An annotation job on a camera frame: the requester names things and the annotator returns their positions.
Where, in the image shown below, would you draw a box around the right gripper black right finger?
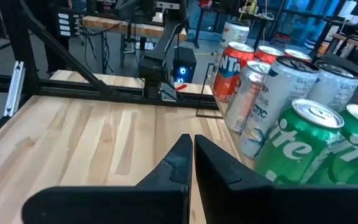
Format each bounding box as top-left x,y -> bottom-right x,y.
194,134 -> 358,224

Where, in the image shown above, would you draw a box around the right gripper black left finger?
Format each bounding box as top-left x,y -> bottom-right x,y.
21,133 -> 194,224

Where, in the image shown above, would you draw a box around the green Sprite can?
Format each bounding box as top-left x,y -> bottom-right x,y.
253,98 -> 345,185
305,103 -> 358,185

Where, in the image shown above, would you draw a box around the white Celsius Arctic Vibe can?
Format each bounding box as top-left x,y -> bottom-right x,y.
306,60 -> 358,113
238,55 -> 321,159

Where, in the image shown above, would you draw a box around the silver Diet Coke can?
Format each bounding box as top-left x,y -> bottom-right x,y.
224,60 -> 272,134

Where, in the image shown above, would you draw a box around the white orange Celsius can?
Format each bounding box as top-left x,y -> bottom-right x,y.
209,20 -> 250,86

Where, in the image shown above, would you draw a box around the black device blue light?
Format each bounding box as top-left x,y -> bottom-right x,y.
172,46 -> 198,85

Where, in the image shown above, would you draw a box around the wooden workbench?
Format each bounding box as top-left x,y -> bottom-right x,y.
82,15 -> 188,75

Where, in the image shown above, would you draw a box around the black panel white labels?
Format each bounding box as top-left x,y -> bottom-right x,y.
57,11 -> 71,38

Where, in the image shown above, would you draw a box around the silver metal bracket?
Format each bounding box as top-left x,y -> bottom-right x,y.
159,82 -> 179,103

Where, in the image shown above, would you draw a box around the silver aluminium rail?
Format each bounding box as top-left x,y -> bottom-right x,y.
3,60 -> 26,118

